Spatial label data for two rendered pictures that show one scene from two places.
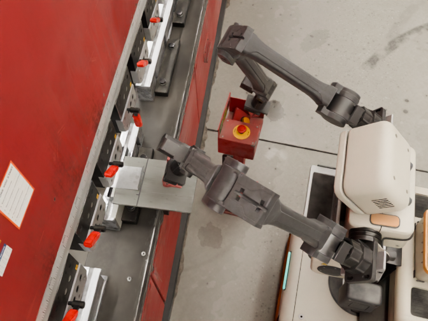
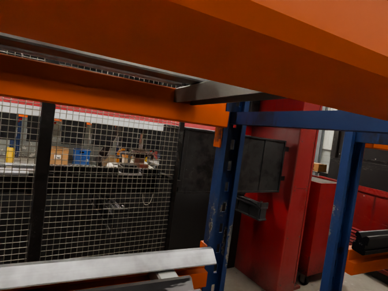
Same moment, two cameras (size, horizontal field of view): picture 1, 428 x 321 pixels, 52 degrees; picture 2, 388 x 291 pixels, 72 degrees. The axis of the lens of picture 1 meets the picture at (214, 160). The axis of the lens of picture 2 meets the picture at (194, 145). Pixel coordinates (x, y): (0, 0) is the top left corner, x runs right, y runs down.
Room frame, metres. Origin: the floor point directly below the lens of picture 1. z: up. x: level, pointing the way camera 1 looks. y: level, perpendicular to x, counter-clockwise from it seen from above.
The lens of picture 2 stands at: (2.05, 2.17, 1.32)
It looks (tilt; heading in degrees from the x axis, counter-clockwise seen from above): 3 degrees down; 229
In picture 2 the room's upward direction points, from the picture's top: 7 degrees clockwise
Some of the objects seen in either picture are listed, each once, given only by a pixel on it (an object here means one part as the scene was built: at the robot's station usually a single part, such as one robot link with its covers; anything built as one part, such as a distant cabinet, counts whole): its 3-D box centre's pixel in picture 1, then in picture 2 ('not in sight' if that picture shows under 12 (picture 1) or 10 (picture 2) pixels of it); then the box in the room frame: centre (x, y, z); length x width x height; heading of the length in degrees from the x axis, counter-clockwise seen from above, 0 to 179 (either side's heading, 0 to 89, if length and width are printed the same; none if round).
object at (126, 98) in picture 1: (114, 99); (152, 140); (0.87, 0.31, 1.21); 0.15 x 0.09 x 0.17; 171
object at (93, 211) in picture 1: (78, 216); not in sight; (0.47, 0.37, 1.21); 0.15 x 0.09 x 0.17; 171
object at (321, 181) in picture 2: not in sight; (306, 224); (-0.73, 0.93, 0.50); 0.50 x 0.50 x 1.00; 81
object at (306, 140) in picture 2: not in sight; (267, 157); (-0.24, 0.67, 1.15); 0.85 x 0.25 x 2.30; 81
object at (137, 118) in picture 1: (135, 117); not in sight; (0.84, 0.25, 1.15); 0.04 x 0.02 x 0.10; 81
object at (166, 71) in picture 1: (167, 66); not in sight; (1.28, 0.18, 0.89); 0.30 x 0.05 x 0.03; 171
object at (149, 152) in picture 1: (138, 184); not in sight; (0.73, 0.28, 0.89); 0.30 x 0.05 x 0.03; 171
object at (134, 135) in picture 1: (122, 174); not in sight; (0.75, 0.33, 0.92); 0.39 x 0.06 x 0.10; 171
